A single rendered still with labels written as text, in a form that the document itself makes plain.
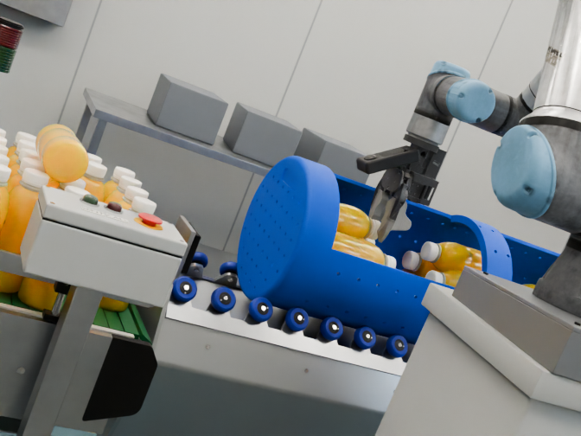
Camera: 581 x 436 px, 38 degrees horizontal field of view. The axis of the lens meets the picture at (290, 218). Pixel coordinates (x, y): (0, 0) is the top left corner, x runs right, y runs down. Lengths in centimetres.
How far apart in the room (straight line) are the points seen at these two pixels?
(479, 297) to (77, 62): 373
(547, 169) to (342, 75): 396
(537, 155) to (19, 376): 82
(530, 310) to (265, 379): 56
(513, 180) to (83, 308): 62
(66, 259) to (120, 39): 365
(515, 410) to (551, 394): 5
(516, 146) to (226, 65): 376
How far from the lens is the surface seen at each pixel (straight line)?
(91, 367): 136
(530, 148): 118
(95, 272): 117
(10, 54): 178
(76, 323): 123
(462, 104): 152
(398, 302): 159
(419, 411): 133
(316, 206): 148
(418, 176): 164
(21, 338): 132
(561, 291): 126
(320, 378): 160
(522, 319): 118
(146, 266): 118
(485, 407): 120
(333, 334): 158
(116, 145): 485
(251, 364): 153
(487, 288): 126
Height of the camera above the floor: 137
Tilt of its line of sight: 9 degrees down
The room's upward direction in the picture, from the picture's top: 22 degrees clockwise
